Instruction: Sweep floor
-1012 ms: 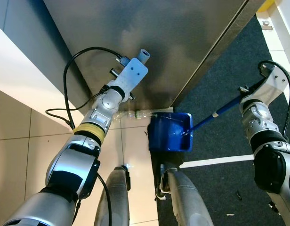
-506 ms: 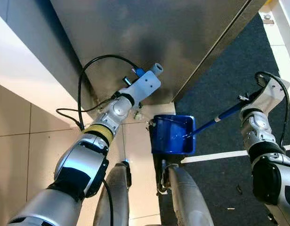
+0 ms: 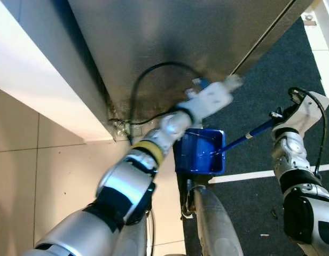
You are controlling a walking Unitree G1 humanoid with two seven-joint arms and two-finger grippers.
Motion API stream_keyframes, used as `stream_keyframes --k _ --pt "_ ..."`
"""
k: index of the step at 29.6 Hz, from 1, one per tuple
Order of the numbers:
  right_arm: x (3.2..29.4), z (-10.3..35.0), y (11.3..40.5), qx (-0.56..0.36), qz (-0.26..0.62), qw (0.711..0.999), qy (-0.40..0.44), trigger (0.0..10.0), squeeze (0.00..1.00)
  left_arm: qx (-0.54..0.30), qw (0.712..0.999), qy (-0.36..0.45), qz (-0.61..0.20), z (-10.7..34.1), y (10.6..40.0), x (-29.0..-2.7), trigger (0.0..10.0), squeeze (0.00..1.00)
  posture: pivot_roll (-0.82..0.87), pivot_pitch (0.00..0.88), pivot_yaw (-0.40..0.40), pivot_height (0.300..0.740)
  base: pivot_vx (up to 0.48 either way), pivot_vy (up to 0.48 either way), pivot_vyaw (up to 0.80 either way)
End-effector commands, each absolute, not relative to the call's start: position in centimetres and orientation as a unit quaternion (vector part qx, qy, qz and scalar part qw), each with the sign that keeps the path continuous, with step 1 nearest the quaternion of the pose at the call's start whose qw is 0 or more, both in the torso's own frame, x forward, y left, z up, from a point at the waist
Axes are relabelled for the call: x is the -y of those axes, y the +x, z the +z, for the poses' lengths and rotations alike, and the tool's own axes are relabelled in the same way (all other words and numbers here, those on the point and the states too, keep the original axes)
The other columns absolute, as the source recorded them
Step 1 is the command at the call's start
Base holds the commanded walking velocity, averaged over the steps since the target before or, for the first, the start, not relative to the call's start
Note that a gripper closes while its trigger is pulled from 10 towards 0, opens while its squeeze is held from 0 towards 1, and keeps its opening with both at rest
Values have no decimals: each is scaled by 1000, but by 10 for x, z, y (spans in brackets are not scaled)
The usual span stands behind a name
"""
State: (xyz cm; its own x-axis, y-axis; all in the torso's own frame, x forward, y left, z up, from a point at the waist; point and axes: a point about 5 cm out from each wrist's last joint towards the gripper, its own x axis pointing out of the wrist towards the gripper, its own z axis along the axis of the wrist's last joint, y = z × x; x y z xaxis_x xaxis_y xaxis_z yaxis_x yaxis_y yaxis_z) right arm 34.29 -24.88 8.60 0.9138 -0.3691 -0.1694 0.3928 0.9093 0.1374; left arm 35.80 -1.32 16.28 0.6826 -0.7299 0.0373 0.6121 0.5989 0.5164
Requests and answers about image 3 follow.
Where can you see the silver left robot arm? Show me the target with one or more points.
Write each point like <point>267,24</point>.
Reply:
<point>122,184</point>

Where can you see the grey robot leg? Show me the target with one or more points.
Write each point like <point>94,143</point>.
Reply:
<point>133,240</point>
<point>215,224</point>

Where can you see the black floor mat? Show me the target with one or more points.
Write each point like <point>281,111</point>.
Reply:
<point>271,85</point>

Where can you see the grey left robot leg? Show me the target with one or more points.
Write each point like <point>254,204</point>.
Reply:
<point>133,240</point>

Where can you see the dark steel cabinet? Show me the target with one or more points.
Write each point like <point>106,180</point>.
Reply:
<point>180,32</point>

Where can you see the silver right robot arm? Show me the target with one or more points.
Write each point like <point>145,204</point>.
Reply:
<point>290,154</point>

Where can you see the grey right robot leg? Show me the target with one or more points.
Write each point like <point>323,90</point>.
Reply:
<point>215,224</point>

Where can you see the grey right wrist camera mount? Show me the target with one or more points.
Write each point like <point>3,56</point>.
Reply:
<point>308,109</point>

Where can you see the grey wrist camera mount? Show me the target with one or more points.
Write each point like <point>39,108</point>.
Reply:
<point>308,109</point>
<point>212,98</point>

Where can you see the white tape strip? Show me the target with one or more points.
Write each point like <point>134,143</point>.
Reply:
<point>250,176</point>

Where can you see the small metal floor bracket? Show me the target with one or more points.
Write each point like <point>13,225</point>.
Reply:
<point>308,20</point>

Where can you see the blue plastic dustpan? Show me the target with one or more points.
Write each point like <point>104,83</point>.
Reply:
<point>199,157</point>

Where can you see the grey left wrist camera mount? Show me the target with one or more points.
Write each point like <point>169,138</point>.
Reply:
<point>212,98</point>

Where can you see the white cabinet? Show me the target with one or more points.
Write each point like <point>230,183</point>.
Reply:
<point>41,69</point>

